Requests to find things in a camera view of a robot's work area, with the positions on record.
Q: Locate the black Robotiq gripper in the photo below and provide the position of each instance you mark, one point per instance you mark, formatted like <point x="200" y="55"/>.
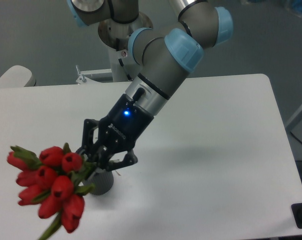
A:
<point x="118" y="132"/>

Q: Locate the red tulip bouquet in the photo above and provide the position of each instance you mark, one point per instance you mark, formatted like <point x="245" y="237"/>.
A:
<point x="54" y="181"/>

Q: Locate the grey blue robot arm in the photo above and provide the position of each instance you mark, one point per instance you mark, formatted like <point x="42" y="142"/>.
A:
<point x="166" y="58"/>

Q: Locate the dark grey ribbed vase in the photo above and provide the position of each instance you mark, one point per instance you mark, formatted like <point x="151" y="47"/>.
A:
<point x="103" y="181"/>

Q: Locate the white chair back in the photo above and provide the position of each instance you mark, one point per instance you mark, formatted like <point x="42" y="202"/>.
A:
<point x="17" y="77"/>

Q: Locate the blue object top right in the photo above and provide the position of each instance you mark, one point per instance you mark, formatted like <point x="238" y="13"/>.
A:
<point x="296" y="7"/>

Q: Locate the white pedestal base frame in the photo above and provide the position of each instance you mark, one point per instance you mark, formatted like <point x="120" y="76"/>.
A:
<point x="102" y="76"/>

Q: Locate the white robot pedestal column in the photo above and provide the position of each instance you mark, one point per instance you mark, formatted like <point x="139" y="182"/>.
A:
<point x="115" y="37"/>

